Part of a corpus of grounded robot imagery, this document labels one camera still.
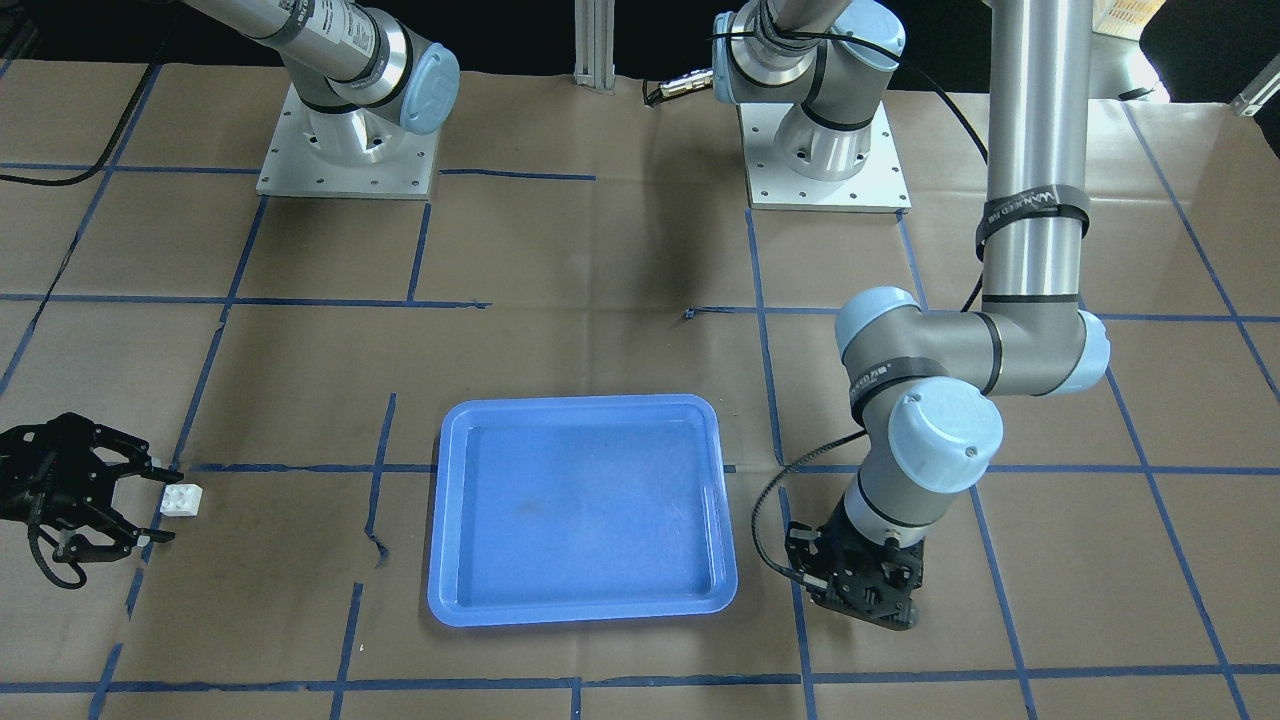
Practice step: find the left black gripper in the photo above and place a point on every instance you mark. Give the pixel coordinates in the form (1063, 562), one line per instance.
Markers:
(853, 534)

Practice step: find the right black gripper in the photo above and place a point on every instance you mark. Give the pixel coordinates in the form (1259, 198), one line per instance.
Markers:
(62, 474)

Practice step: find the white block studs up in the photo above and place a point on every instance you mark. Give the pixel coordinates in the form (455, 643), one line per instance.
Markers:
(181, 500)

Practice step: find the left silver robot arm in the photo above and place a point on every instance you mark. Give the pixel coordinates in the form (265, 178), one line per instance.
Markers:
(923, 384)

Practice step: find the blue plastic tray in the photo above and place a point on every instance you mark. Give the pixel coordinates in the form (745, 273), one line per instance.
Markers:
(565, 509)

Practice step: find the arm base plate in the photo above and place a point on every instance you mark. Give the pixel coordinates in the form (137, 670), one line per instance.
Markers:
(353, 155)
(794, 164)

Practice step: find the aluminium frame post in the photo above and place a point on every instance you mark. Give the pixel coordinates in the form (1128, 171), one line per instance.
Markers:
(593, 45)

